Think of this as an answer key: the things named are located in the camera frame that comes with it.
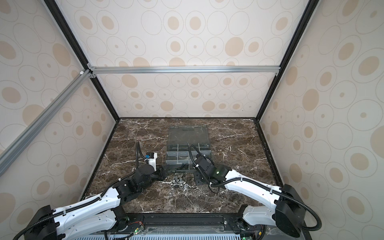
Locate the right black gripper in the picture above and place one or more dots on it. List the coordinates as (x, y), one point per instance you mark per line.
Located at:
(197, 182)

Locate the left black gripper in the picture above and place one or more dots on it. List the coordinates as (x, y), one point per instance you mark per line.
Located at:
(161, 172)

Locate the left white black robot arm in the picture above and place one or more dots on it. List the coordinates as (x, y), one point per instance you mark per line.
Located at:
(54, 224)

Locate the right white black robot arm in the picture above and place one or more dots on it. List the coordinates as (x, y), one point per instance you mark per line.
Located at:
(281, 207)

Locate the pile of screws and nuts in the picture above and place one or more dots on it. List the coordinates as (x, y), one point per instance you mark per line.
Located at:
(184, 184)

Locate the clear plastic compartment organizer box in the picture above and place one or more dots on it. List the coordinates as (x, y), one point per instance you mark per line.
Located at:
(184, 141)

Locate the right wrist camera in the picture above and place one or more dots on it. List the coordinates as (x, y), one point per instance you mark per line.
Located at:
(205, 166)

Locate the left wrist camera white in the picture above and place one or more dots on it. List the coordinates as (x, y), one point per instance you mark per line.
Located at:
(151, 159)

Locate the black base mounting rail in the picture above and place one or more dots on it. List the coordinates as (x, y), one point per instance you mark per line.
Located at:
(177, 224)

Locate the horizontal aluminium frame bar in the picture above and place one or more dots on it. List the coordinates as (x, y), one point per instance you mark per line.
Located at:
(185, 70)

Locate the left diagonal aluminium frame bar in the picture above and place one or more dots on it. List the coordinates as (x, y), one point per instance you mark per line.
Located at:
(28, 135)

